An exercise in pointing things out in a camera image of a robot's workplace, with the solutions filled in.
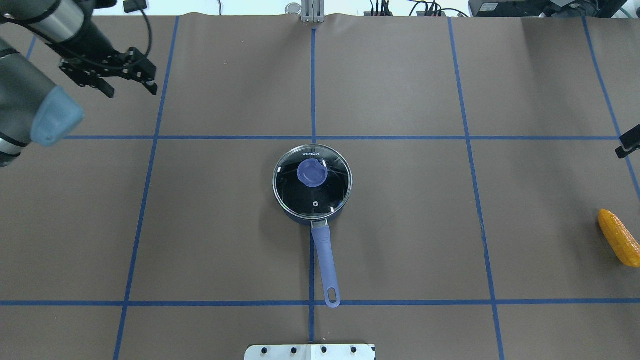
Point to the blue saucepan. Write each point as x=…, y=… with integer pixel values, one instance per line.
x=322, y=239

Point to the small black device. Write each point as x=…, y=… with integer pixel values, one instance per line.
x=132, y=6

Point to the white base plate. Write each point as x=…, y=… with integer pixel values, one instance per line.
x=358, y=351

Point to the aluminium frame post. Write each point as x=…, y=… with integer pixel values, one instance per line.
x=312, y=11

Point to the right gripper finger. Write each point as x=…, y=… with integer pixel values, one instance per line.
x=630, y=142

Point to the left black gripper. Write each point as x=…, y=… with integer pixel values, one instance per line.
x=91, y=45

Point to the yellow corn cob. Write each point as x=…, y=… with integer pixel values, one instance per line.
x=621, y=241

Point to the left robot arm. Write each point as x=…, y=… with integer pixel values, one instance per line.
x=33, y=108

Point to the glass pot lid blue knob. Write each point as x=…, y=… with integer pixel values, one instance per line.
x=312, y=182

